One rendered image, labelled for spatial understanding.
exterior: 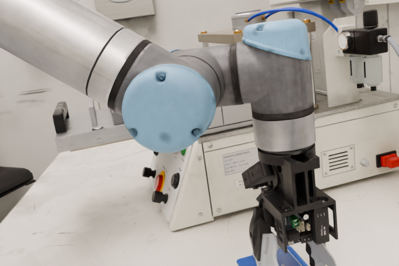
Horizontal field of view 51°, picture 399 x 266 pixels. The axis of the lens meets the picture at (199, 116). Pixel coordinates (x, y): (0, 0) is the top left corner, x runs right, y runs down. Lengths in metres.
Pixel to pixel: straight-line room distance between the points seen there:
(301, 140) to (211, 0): 1.98
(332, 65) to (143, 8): 1.54
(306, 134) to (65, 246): 0.57
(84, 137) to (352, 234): 0.52
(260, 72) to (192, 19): 1.96
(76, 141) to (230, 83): 0.42
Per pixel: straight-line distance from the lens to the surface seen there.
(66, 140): 0.82
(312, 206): 0.52
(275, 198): 0.54
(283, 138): 0.49
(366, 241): 0.78
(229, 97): 0.49
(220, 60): 0.48
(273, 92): 0.48
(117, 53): 0.37
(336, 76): 0.91
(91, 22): 0.39
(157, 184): 0.97
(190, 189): 0.82
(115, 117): 0.83
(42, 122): 2.60
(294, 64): 0.48
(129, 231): 0.89
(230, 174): 0.83
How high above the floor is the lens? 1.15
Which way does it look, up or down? 13 degrees down
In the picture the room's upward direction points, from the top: 8 degrees counter-clockwise
